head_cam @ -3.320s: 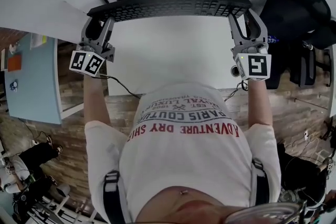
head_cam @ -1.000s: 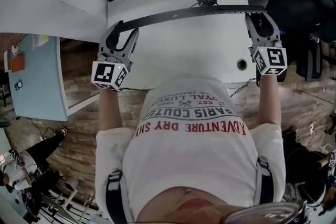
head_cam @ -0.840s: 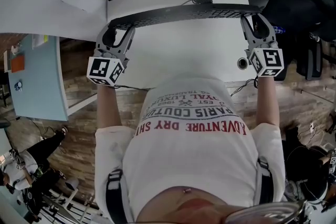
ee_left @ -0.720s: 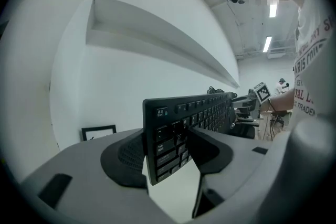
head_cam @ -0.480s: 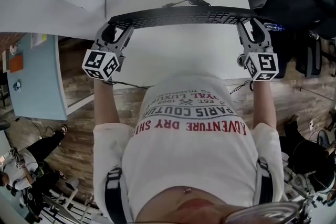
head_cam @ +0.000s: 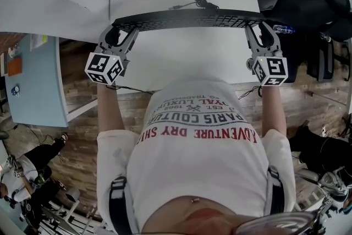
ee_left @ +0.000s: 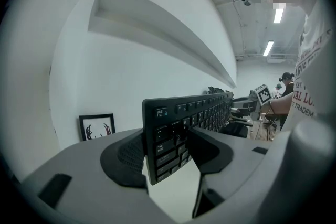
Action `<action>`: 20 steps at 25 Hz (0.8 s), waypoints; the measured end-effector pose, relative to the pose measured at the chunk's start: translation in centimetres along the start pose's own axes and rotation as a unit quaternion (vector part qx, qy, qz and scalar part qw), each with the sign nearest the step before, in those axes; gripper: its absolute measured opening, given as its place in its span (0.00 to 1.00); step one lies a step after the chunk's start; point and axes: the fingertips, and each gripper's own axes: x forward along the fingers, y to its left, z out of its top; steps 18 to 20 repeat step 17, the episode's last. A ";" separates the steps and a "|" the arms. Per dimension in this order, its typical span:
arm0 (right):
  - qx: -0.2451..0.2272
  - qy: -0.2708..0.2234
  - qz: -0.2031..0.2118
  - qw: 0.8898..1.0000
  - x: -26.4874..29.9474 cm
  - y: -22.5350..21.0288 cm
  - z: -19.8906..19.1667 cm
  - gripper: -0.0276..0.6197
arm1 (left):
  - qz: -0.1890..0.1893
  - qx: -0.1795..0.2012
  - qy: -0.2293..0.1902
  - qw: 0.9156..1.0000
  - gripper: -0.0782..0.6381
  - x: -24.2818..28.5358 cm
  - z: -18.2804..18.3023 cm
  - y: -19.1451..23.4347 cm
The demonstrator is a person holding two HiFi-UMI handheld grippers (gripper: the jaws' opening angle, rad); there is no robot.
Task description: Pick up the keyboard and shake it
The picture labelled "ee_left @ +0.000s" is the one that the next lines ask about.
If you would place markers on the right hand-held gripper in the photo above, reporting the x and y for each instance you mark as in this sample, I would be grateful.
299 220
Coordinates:
263 94

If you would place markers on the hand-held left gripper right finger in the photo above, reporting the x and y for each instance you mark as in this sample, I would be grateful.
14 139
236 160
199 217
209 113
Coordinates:
223 162

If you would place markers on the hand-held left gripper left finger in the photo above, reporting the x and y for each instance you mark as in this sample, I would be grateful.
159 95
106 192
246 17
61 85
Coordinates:
86 191

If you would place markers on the black keyboard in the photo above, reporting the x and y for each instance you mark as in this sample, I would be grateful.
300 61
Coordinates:
199 123

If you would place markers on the person's right forearm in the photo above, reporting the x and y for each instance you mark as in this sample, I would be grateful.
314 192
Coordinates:
281 105

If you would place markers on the dark figurine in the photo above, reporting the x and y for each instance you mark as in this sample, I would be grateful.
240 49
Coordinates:
215 90

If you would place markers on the black framed picture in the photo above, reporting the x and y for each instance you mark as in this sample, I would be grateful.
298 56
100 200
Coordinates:
95 127

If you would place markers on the ceiling air vent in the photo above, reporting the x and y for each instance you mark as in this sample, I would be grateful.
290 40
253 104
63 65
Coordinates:
282 58

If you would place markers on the long ceiling light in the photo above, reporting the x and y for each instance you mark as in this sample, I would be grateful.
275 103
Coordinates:
278 15
268 47

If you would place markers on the white printed t-shirt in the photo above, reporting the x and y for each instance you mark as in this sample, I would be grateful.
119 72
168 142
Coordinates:
311 78

